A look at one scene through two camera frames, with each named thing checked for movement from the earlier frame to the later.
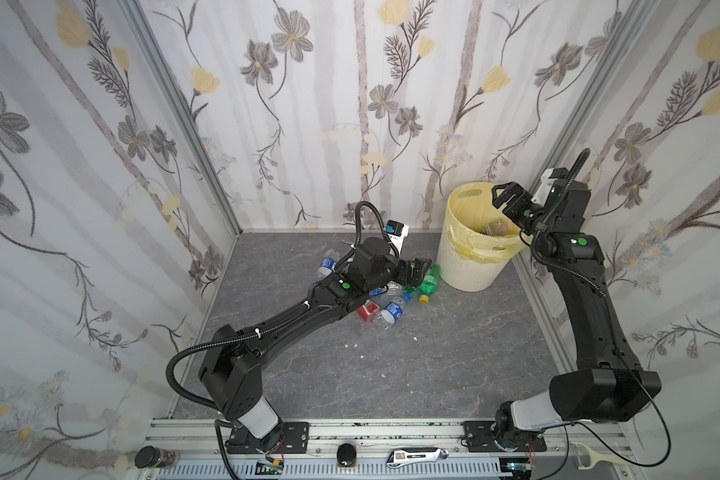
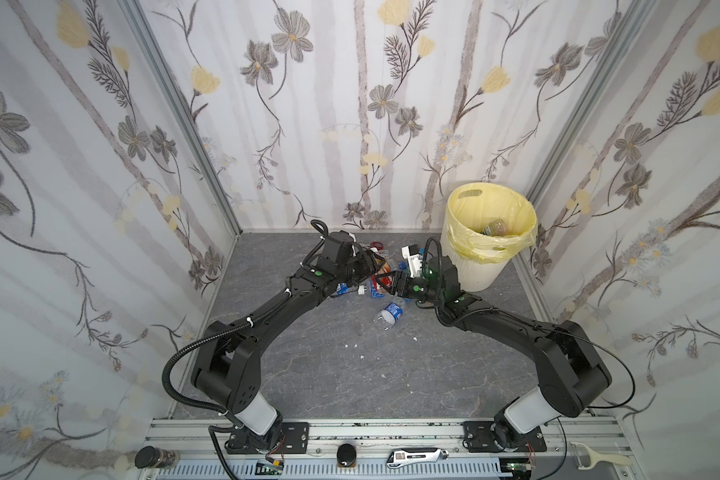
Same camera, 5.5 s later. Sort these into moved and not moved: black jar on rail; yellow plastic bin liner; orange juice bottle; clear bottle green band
Moved: orange juice bottle
Not moved: clear bottle green band; black jar on rail; yellow plastic bin liner
